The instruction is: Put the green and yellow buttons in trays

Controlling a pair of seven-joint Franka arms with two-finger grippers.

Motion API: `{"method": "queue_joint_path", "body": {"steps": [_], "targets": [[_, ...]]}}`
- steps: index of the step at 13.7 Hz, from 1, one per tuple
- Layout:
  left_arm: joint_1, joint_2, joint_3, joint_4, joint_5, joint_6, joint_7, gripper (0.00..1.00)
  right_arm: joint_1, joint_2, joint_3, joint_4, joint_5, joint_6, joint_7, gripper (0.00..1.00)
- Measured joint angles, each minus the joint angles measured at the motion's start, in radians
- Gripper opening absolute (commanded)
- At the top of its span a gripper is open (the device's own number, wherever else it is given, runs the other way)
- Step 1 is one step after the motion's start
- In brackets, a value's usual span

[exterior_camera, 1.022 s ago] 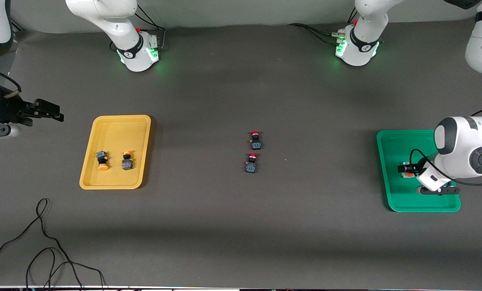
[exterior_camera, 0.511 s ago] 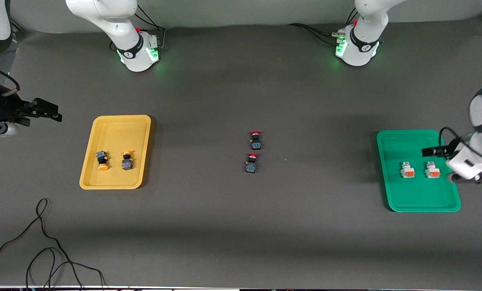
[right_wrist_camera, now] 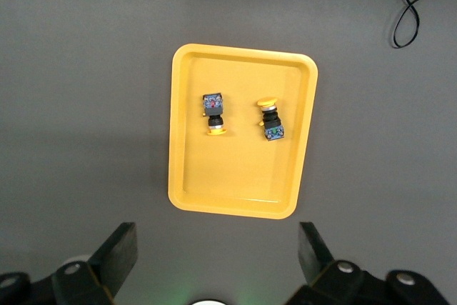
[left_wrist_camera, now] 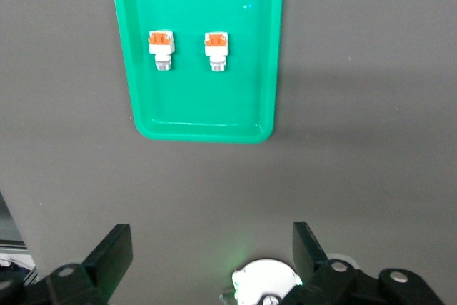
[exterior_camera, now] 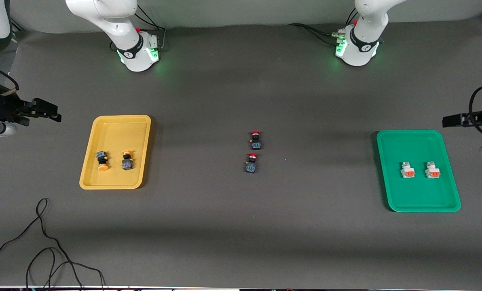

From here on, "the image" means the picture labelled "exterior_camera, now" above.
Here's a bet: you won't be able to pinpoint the black right base cables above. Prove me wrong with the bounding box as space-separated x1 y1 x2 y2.
129 5 167 52

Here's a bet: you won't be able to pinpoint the green plastic tray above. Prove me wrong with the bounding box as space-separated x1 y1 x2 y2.
376 129 461 213

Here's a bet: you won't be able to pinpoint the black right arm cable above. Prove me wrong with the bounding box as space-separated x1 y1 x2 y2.
0 62 20 97

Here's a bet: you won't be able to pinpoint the loose black cable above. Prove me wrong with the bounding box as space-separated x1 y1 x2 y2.
0 198 106 291

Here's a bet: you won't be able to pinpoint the black left base cables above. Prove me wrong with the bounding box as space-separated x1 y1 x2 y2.
288 23 347 46

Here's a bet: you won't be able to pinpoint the aluminium frame rail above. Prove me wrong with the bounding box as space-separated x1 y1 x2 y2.
0 7 24 43

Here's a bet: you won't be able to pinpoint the black base cables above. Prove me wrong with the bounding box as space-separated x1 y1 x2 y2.
129 5 167 52
288 23 347 46

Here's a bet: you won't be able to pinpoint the dark grey table mat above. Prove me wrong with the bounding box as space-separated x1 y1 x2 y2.
0 15 482 288

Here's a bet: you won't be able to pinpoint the yellow plastic tray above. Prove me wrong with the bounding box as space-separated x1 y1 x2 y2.
79 115 152 190

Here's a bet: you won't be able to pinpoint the white push button orange block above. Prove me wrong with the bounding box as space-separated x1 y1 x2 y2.
400 161 416 179
424 161 441 179

